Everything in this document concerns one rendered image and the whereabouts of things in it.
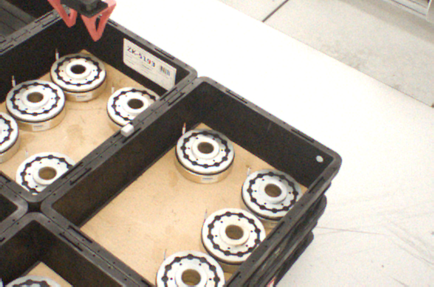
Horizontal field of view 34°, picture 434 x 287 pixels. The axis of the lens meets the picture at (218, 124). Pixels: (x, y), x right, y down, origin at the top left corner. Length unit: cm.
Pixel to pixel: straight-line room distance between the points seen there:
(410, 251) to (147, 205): 51
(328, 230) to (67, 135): 52
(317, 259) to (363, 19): 190
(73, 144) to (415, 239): 66
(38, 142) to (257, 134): 38
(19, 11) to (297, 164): 69
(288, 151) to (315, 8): 191
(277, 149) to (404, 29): 194
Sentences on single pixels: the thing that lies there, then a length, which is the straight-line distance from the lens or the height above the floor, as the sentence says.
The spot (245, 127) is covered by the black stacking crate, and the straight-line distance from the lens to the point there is 125.
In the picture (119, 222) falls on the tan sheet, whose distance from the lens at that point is 116.
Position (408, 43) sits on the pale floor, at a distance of 305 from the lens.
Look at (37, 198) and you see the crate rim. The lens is 107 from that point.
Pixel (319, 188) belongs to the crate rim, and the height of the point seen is 93.
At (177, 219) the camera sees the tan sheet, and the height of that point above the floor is 83.
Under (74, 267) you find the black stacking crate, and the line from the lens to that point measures 105.
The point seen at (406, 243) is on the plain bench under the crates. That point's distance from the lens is 140.
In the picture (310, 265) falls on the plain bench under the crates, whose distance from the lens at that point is 132.
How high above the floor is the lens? 177
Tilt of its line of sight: 46 degrees down
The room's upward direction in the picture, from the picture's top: 9 degrees clockwise
